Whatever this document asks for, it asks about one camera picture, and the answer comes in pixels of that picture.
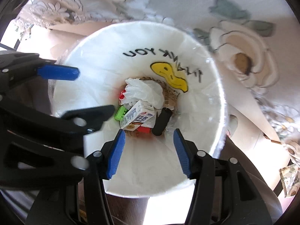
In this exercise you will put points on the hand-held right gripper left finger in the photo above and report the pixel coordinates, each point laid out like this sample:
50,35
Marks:
116,155

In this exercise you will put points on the white brown milk carton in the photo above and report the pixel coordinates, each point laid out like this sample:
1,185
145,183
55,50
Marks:
138,117

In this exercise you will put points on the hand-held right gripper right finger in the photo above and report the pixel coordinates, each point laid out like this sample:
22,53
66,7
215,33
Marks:
182,155

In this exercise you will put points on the green toothed plastic block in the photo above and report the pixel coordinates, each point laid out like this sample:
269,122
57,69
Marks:
121,113

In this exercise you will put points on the bin with white printed bag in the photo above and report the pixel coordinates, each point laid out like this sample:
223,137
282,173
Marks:
105,58

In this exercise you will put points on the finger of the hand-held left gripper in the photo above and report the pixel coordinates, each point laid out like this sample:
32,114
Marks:
46,133
58,73

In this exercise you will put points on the white crumpled tissue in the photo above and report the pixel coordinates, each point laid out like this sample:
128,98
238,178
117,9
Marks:
143,91

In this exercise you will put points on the black foam cylinder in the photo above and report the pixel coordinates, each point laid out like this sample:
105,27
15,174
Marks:
162,121

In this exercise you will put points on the red wrapper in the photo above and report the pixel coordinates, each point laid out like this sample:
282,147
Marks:
121,97

